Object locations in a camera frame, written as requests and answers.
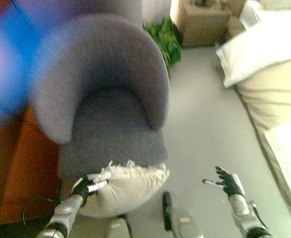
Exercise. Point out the grey upholstered armchair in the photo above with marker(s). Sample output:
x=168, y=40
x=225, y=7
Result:
x=105, y=99

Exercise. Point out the cream bed blanket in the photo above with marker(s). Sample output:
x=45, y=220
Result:
x=274, y=99

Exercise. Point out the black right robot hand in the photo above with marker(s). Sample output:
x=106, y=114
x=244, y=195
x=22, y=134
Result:
x=229, y=182

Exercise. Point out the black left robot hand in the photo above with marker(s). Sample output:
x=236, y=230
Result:
x=85, y=189

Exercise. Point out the silver left robot leg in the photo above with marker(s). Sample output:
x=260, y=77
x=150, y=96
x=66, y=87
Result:
x=116, y=228

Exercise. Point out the beige upholstered bed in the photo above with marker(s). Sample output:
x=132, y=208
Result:
x=271, y=104

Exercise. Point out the white curtain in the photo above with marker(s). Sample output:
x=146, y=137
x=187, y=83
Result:
x=155, y=10

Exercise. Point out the green potted plant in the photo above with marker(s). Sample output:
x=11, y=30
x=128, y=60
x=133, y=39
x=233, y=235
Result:
x=167, y=42

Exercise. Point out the brown wooden cabinet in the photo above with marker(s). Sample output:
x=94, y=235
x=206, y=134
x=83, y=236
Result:
x=16, y=161

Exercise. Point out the beige tasselled throw pillow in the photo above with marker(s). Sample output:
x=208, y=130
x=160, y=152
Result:
x=128, y=191

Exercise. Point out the white pillow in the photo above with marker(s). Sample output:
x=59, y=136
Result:
x=259, y=47

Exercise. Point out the beige wooden nightstand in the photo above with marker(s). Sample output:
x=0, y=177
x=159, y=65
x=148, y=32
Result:
x=204, y=24

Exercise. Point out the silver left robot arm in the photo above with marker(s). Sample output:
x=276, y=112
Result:
x=61, y=218

